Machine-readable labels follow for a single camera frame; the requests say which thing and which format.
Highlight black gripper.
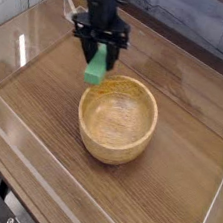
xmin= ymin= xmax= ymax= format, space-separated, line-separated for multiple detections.
xmin=72 ymin=0 xmax=131 ymax=71

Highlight green rectangular stick block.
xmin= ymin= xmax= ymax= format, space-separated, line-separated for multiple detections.
xmin=84 ymin=43 xmax=107 ymax=85

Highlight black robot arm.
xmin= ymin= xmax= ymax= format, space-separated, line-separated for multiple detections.
xmin=72 ymin=0 xmax=131 ymax=71

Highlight round wooden bowl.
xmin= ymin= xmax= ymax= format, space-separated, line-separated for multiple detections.
xmin=78 ymin=75 xmax=158 ymax=165

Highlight clear acrylic tray walls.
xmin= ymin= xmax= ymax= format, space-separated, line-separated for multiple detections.
xmin=0 ymin=0 xmax=223 ymax=223

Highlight clear acrylic corner bracket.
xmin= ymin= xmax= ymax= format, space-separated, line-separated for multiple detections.
xmin=63 ymin=0 xmax=86 ymax=23

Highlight black table leg bracket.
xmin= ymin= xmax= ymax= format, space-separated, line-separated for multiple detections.
xmin=0 ymin=180 xmax=16 ymax=223

